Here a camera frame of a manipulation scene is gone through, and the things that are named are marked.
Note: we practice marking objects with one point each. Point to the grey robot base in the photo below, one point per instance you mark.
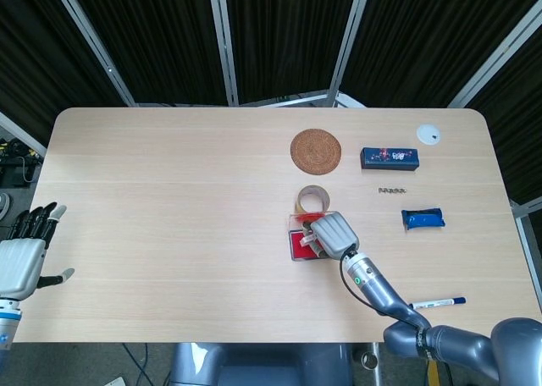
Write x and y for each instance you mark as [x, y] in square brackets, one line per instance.
[254, 365]

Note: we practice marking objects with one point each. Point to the white marker pen blue cap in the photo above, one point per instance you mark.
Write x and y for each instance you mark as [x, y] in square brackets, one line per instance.
[436, 304]

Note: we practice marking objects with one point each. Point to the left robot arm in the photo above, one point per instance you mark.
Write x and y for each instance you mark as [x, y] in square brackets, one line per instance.
[8, 322]

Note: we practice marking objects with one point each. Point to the dark blue patterned box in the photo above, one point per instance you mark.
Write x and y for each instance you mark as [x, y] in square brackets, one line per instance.
[389, 159]

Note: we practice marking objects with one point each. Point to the metal table leg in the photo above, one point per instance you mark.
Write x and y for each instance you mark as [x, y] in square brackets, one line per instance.
[377, 365]

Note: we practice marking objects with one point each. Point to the right grey five-finger robot hand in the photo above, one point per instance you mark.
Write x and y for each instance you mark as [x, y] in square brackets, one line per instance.
[334, 233]

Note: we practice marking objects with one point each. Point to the black pleated partition panel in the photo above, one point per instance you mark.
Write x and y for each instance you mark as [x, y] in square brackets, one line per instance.
[42, 64]
[283, 34]
[516, 128]
[161, 43]
[423, 34]

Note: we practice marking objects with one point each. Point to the blue plastic packet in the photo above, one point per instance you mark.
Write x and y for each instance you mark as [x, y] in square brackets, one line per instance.
[423, 220]

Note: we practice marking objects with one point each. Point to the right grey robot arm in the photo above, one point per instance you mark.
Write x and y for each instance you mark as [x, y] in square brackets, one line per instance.
[372, 282]

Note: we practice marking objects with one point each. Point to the round woven rattan coaster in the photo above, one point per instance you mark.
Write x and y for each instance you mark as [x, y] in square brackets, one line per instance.
[315, 152]

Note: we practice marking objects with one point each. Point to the grey partition foot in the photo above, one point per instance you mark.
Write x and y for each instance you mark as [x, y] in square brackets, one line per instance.
[296, 99]

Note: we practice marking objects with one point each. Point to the yellowish tape roll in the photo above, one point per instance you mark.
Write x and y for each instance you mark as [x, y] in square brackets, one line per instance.
[326, 200]

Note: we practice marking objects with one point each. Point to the silver partition post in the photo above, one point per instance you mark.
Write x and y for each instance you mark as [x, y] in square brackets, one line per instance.
[349, 43]
[222, 43]
[91, 39]
[525, 208]
[495, 57]
[21, 134]

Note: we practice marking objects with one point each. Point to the left grey five-finger robot hand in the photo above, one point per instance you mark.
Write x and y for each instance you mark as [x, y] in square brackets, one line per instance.
[21, 267]

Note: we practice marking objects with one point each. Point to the red box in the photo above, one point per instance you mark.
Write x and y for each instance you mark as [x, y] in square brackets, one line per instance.
[296, 250]

